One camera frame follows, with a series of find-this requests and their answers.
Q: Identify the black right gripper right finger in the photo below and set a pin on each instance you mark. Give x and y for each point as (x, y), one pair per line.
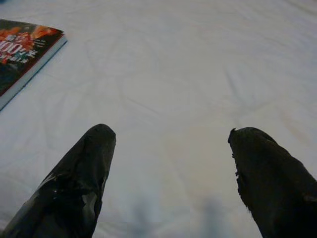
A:
(277, 188)

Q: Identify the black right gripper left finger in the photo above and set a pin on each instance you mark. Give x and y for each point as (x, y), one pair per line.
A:
(69, 188)

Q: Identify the dark red cover book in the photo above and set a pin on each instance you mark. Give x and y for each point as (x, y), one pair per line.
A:
(24, 57)

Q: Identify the white sheet mattress bed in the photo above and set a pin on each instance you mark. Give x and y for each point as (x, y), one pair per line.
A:
(173, 74)

